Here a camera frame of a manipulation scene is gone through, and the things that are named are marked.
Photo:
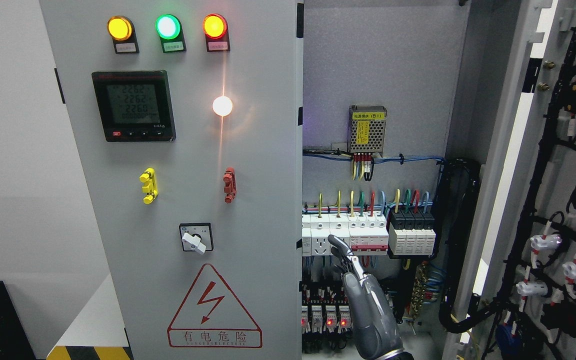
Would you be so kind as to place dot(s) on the grey robotic right hand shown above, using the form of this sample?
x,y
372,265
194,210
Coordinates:
x,y
374,326

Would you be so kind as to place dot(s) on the grey cabinet door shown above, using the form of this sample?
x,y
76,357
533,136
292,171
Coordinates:
x,y
236,103
512,140

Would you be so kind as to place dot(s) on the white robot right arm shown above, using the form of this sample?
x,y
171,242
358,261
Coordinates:
x,y
399,354

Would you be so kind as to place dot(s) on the red indicator lamp left door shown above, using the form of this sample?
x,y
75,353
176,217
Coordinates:
x,y
214,26

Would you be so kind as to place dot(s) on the green indicator lamp left door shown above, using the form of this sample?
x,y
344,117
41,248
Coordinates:
x,y
168,27

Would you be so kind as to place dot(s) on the yellow indicator lamp left door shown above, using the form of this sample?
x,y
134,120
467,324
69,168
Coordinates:
x,y
120,28

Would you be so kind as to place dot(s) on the relay and terminal row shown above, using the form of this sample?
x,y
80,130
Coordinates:
x,y
325,311

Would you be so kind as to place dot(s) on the black white surge protector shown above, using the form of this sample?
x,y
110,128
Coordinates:
x,y
411,235

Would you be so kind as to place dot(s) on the red electric hazard warning sticker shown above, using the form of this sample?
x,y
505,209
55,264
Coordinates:
x,y
211,315

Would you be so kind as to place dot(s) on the perforated metal power supply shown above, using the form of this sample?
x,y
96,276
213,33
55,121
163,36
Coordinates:
x,y
367,129

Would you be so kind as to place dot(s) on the red terminal connector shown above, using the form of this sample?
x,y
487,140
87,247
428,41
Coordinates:
x,y
229,187

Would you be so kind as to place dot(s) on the yellow terminal connector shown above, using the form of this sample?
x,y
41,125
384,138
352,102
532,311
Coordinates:
x,y
149,185

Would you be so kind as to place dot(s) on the black digital power meter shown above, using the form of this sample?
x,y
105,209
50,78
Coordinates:
x,y
134,106

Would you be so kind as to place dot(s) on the white din rail socket breakers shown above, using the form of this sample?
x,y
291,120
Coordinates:
x,y
366,235

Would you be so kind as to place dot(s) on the white rotary selector switch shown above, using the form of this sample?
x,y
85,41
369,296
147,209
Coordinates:
x,y
196,237

